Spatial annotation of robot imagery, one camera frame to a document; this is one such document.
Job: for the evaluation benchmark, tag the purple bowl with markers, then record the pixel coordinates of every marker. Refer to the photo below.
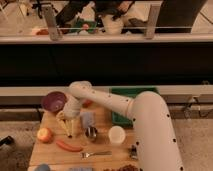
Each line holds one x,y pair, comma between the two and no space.
54,101

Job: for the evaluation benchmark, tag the blue round object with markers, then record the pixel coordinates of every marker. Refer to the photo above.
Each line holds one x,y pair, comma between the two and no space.
42,167

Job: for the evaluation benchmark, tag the metal frame post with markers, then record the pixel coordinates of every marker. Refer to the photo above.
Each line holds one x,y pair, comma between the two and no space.
152,21
53,30

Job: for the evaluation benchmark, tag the silver fork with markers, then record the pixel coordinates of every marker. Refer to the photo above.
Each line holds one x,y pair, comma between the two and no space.
89,154

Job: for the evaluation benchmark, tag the red yellow apple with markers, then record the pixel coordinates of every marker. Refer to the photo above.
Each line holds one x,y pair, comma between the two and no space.
44,135

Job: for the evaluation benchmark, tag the yellow banana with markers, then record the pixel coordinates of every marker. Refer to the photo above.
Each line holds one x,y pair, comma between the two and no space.
64,123

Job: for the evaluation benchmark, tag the orange carrot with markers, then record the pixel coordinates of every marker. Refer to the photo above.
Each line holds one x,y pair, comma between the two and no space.
68,147

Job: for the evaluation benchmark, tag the green plastic tray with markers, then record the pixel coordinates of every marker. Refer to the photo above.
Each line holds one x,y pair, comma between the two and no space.
118,119

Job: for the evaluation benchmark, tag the small metal cup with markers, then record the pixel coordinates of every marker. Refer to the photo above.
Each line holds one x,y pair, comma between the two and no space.
91,133

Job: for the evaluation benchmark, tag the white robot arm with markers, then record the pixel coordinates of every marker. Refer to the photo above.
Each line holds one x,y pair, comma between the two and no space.
154,135

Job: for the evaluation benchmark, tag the black object on floor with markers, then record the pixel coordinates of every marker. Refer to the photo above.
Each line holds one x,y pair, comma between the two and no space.
7,140

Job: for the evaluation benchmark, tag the right metal frame post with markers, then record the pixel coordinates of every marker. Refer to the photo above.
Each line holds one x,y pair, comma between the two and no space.
152,21

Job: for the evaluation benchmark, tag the white plastic cup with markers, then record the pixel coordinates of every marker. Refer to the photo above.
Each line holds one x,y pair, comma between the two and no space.
116,135

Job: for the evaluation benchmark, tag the brown pile of nuts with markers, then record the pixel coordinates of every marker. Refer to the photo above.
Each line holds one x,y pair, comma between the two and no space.
123,168

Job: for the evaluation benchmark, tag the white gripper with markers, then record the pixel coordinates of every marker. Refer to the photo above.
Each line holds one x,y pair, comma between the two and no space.
75,125

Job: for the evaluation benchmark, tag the red bowl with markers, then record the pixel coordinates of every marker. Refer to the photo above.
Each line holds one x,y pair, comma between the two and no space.
87,103

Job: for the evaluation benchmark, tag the left metal frame post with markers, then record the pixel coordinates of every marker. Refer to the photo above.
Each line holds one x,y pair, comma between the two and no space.
53,30

